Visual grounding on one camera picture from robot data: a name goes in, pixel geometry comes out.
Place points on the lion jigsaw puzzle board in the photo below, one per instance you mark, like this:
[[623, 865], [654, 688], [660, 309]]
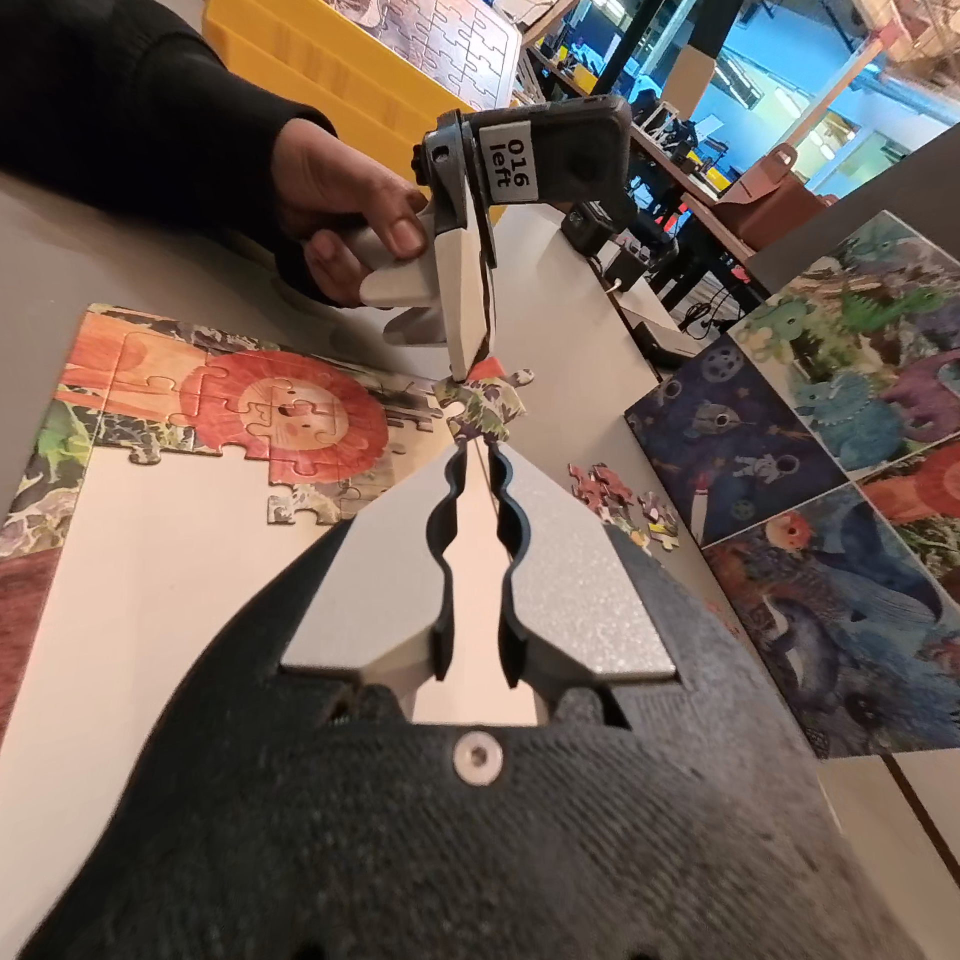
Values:
[[187, 570]]

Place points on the black partition panel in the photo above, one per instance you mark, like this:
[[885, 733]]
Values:
[[885, 195]]

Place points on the yellow plastic bin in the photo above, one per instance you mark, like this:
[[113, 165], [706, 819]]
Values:
[[315, 67]]

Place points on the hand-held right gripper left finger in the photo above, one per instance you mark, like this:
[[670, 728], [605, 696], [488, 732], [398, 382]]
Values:
[[367, 592]]

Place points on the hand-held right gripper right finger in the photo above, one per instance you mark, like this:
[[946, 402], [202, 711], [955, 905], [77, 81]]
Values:
[[592, 600]]

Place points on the person's left hand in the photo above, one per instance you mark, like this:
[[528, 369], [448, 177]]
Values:
[[330, 187]]

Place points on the black pole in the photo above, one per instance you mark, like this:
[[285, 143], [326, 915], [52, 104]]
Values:
[[664, 45]]

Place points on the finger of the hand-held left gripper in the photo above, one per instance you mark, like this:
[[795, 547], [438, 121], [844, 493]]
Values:
[[492, 307], [463, 300]]

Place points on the pile of puzzle pieces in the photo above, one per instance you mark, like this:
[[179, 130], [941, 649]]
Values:
[[611, 491]]

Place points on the green leafy puzzle piece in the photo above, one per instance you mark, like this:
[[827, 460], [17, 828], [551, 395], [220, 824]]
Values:
[[487, 405]]

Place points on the orange patterned assembled puzzle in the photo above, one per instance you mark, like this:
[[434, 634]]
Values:
[[450, 45]]

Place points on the colourful animal puzzle box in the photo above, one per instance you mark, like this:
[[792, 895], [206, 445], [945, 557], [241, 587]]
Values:
[[825, 450]]

